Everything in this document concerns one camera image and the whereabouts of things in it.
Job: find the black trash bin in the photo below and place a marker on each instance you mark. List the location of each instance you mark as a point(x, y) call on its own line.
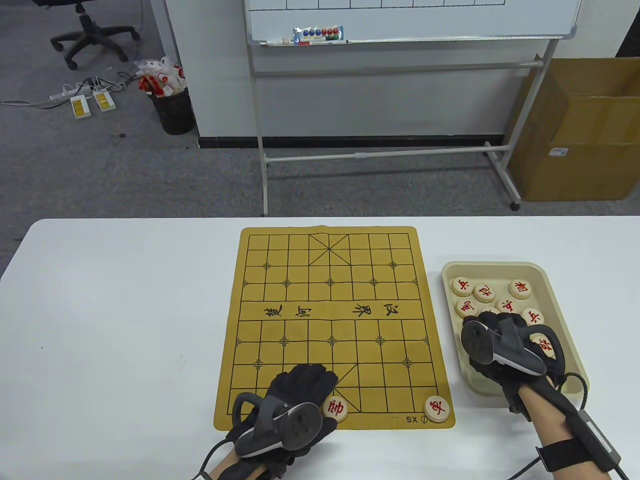
point(175, 115)

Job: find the yellow chess board mat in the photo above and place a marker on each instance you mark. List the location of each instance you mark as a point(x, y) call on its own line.
point(300, 350)

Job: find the person's left hand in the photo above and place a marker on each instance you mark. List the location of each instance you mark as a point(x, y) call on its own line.
point(300, 380)

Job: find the person's left forearm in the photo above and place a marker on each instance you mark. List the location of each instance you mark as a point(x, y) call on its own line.
point(220, 467)

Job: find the black office chair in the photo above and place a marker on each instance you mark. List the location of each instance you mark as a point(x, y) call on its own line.
point(86, 25)

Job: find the black rectangular wrist box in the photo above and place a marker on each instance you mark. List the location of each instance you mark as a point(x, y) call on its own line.
point(595, 440)

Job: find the yellow white power strip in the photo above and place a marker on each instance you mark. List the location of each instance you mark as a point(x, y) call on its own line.
point(80, 106)
point(104, 101)

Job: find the group of Chinese chess pieces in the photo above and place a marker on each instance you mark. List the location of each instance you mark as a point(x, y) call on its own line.
point(462, 286)

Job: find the white red plastic trash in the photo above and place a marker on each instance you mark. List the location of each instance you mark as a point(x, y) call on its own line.
point(160, 77)

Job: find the beige plastic tray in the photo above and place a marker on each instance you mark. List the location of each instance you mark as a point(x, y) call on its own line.
point(500, 270)

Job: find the person's right hand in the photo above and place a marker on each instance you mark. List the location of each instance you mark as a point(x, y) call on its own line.
point(500, 382)

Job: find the round wooden chess piece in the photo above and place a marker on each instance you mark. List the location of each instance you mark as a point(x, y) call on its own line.
point(336, 409)
point(436, 408)

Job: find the pack of coloured magnets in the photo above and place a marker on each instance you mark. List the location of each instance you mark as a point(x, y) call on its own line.
point(320, 33)

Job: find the black white handheld controller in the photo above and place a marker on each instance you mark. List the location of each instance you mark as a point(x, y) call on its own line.
point(477, 342)
point(300, 425)

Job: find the whiteboard on metal stand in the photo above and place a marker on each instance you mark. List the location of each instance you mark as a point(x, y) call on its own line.
point(400, 20)

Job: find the brown cardboard box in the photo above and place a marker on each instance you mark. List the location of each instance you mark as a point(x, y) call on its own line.
point(575, 175)

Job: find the black flat glove band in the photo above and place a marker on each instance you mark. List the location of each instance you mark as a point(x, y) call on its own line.
point(560, 397)

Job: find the red white whiteboard marker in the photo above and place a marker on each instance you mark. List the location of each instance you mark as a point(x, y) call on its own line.
point(312, 43)

